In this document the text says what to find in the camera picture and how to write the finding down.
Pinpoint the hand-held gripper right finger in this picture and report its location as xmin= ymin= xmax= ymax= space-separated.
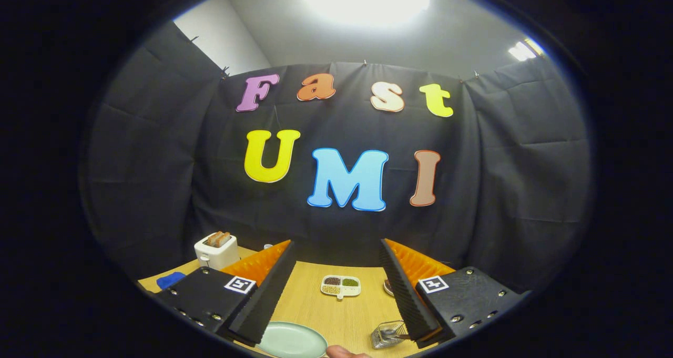
xmin=380 ymin=237 xmax=531 ymax=349

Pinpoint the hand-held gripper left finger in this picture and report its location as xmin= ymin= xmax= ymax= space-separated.
xmin=152 ymin=239 xmax=298 ymax=348

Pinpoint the pale green plate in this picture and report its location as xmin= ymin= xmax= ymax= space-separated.
xmin=257 ymin=322 xmax=329 ymax=358

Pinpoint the white divided dish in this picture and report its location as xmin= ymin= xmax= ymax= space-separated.
xmin=320 ymin=275 xmax=362 ymax=300

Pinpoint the white toaster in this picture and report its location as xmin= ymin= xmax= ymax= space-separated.
xmin=194 ymin=232 xmax=240 ymax=271

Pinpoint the blue cloth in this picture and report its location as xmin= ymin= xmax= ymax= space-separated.
xmin=156 ymin=272 xmax=187 ymax=290

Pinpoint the small ceiling light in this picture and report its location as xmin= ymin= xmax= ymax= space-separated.
xmin=507 ymin=38 xmax=545 ymax=62

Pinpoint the large ceiling light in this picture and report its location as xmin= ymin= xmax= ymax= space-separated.
xmin=301 ymin=0 xmax=434 ymax=27

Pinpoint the metal wire basket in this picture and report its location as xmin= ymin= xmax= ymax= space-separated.
xmin=371 ymin=320 xmax=411 ymax=350

